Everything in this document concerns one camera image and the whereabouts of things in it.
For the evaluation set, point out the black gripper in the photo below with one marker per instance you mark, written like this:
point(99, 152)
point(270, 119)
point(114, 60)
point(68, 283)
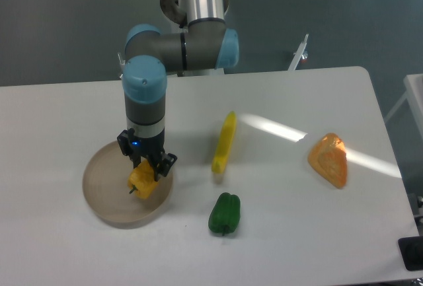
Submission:
point(150, 149)

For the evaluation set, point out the yellow bell pepper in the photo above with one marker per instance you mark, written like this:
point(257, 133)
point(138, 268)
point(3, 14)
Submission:
point(141, 180)

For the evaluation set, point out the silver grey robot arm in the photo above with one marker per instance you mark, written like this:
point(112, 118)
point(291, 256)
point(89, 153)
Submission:
point(149, 57)

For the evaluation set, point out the beige round plate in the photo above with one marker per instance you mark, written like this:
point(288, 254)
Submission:
point(106, 191)

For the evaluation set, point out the green bell pepper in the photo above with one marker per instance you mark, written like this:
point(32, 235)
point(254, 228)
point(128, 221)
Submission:
point(225, 215)

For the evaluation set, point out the yellow corn cob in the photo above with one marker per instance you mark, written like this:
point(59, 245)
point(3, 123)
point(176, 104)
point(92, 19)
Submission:
point(224, 144)

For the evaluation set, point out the orange pumpkin slice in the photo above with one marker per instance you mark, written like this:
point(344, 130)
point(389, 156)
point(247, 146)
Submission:
point(328, 158)

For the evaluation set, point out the black device at table edge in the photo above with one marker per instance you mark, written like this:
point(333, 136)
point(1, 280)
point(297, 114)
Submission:
point(411, 252)

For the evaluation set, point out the white side table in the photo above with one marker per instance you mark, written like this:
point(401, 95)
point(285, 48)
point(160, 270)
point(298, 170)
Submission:
point(412, 95)

